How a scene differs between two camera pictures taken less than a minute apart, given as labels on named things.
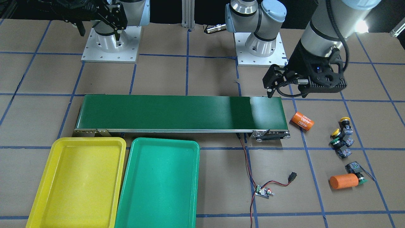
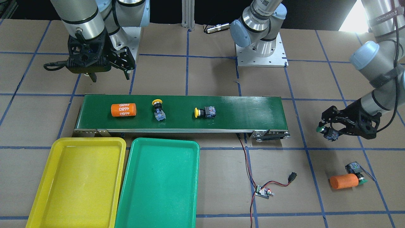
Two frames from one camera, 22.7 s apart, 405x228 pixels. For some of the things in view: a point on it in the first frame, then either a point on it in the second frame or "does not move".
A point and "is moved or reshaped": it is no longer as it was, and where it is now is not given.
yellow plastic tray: [81, 185] does not move
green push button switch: [344, 151] to [328, 134]
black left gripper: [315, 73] to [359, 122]
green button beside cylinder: [354, 167] does not move
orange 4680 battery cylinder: [301, 121] to [124, 109]
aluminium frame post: [188, 8] does not move
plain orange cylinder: [344, 181] does not move
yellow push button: [336, 134] to [209, 112]
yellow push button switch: [344, 123] is moved or reshaped
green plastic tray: [159, 188] does not move
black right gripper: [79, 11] to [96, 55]
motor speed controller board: [263, 192] does not move
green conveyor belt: [263, 117] does not move
